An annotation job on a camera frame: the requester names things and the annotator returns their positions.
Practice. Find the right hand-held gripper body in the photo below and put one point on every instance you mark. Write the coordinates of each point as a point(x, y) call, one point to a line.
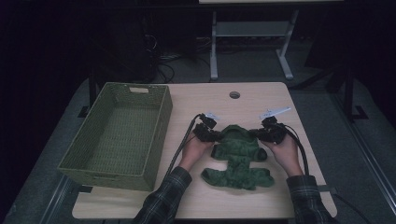
point(274, 132)

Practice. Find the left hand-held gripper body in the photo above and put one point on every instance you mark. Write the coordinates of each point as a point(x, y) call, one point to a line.
point(204, 130)

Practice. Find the green fleece pet garment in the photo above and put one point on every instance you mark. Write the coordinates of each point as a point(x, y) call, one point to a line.
point(238, 155)

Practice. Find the green woven basket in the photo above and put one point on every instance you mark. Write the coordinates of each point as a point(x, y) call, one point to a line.
point(93, 146)

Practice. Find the person's left hand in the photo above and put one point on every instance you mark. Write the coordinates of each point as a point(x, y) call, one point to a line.
point(191, 152)

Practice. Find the person's right hand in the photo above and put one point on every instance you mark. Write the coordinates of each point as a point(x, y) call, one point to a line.
point(286, 154)

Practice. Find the grey tape strip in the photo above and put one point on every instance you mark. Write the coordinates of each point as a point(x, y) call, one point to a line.
point(328, 188)

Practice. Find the black stand leg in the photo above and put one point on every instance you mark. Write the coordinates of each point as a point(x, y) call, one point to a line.
point(92, 90)
point(349, 93)

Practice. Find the metal floor rail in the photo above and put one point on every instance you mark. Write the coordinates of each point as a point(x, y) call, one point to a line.
point(367, 155)
point(54, 202)

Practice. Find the grey metal stand frame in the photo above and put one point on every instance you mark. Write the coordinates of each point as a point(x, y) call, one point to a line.
point(250, 28)

